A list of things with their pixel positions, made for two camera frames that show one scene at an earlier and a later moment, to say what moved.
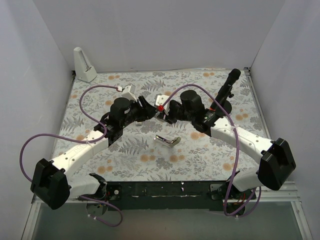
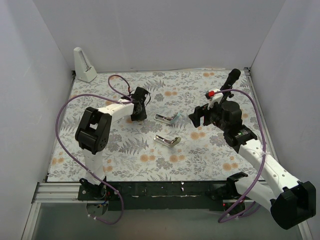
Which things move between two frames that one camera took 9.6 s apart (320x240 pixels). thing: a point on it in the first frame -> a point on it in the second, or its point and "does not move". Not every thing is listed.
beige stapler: (166, 142) does not move
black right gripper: (169, 114) -> (201, 116)
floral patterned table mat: (154, 150) does not move
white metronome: (84, 70) does not move
